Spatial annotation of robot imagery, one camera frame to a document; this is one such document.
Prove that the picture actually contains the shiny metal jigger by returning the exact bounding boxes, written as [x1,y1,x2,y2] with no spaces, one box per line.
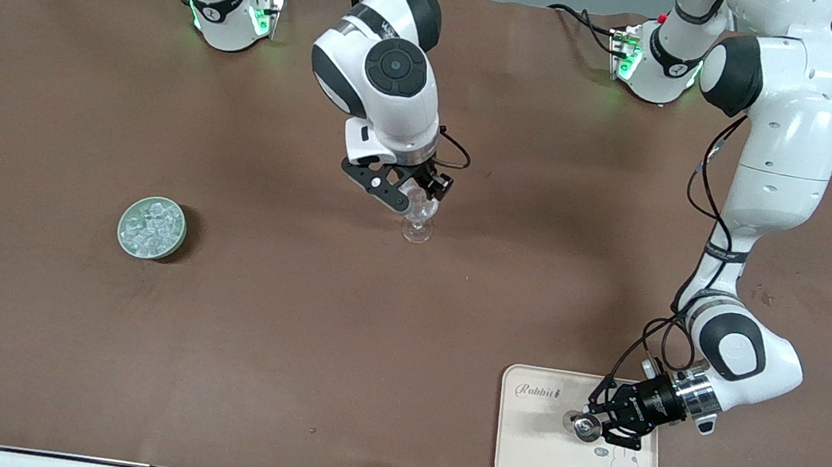
[559,407,606,445]

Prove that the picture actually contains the pile of clear ice cubes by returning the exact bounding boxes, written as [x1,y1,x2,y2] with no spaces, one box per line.
[123,198,185,255]

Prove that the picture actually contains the clear wine glass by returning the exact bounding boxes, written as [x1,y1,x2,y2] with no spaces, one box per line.
[397,184,442,247]

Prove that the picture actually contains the cream rabbit print tray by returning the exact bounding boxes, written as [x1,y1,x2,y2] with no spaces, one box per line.
[490,362,673,467]

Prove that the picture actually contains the brown table mat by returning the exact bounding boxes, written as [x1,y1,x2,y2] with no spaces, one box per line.
[0,0,832,467]

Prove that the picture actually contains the green round bowl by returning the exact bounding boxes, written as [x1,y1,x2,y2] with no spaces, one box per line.
[113,192,191,265]

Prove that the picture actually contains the black arm base cable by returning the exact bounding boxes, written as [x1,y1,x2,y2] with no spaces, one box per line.
[543,2,624,56]

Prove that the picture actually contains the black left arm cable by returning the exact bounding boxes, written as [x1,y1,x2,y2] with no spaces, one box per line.
[609,99,750,403]

